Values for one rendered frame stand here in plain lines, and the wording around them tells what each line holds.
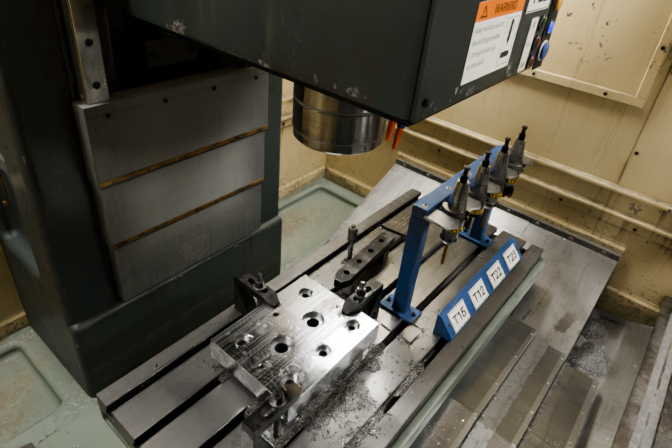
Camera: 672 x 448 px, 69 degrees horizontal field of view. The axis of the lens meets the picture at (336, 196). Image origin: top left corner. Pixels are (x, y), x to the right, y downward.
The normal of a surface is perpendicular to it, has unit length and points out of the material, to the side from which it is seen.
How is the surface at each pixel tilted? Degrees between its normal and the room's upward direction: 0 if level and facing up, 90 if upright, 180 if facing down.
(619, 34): 90
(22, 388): 0
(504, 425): 7
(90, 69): 90
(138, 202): 90
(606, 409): 17
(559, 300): 24
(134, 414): 0
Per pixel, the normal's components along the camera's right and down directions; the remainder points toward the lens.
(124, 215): 0.78, 0.39
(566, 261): -0.18, -0.62
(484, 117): -0.64, 0.36
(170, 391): 0.09, -0.84
